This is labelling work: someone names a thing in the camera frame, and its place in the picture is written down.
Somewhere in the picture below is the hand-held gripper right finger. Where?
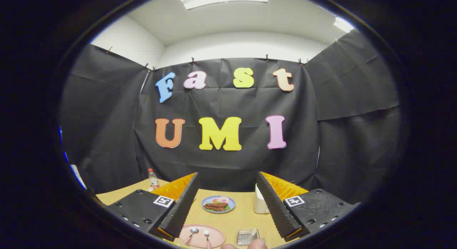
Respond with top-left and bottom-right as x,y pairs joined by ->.
256,172 -> 361,242

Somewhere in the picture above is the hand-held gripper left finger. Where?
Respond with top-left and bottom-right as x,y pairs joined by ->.
105,172 -> 199,242

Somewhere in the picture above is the small ceiling light panel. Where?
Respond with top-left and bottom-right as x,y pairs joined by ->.
334,16 -> 355,33

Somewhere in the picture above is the spoon with red checked handle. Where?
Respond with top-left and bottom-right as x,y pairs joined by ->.
183,228 -> 199,245

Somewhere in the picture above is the blue plate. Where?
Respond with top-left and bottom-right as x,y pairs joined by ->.
201,195 -> 236,214

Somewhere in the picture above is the clear water bottle red cap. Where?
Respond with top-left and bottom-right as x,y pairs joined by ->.
148,168 -> 160,192

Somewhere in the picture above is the metal wire basket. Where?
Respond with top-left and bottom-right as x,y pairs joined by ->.
237,228 -> 260,246

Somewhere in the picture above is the cream toaster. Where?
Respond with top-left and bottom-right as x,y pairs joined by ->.
254,184 -> 271,214

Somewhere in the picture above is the pink plate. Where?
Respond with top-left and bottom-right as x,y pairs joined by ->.
179,224 -> 225,249

